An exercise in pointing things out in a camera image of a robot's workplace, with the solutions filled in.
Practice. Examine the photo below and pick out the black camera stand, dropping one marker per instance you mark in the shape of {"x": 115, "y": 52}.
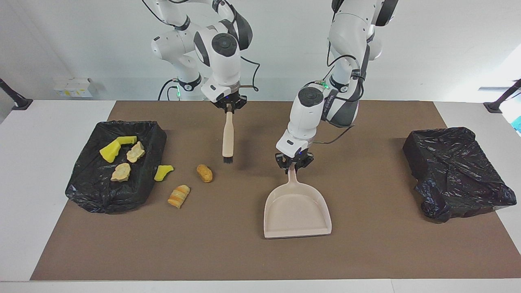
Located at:
{"x": 18, "y": 102}
{"x": 494, "y": 106}

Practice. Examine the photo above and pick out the beige toy bread piece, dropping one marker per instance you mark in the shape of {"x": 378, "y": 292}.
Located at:
{"x": 121, "y": 173}
{"x": 135, "y": 153}

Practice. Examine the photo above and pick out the beige hand brush black bristles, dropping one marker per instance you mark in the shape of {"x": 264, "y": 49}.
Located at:
{"x": 228, "y": 138}

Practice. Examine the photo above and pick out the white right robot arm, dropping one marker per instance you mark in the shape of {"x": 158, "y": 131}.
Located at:
{"x": 224, "y": 61}

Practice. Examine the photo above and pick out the black bag lined bin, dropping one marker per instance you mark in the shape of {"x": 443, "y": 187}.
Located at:
{"x": 101, "y": 191}
{"x": 452, "y": 171}

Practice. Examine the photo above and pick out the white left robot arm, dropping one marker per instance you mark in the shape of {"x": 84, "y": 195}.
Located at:
{"x": 305, "y": 118}

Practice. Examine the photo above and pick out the green and yellow sponge piece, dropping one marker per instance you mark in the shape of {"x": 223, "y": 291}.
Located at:
{"x": 109, "y": 152}

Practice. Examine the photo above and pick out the teal plastic object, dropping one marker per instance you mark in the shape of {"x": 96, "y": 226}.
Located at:
{"x": 517, "y": 124}

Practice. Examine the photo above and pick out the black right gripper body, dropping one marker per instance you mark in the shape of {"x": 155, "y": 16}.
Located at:
{"x": 230, "y": 101}

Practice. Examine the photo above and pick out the brown table mat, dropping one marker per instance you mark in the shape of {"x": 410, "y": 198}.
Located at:
{"x": 228, "y": 260}

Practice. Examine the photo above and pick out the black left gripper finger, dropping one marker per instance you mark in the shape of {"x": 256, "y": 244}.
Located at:
{"x": 305, "y": 163}
{"x": 284, "y": 165}

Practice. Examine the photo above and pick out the white wall socket box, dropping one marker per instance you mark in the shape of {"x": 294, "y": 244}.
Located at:
{"x": 73, "y": 87}

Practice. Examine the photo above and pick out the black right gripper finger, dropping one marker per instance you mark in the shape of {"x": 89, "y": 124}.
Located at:
{"x": 220, "y": 107}
{"x": 239, "y": 105}

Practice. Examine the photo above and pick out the orange striped toy croissant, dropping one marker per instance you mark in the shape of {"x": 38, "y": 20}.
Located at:
{"x": 179, "y": 196}

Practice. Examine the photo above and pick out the beige plastic dustpan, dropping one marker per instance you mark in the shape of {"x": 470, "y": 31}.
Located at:
{"x": 297, "y": 211}

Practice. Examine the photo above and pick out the brown toy nugget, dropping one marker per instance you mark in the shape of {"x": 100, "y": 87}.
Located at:
{"x": 204, "y": 173}

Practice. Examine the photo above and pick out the yellow sponge scrap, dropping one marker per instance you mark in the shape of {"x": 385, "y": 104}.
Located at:
{"x": 163, "y": 172}

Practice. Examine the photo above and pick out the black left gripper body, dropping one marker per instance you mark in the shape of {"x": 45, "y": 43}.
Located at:
{"x": 295, "y": 158}

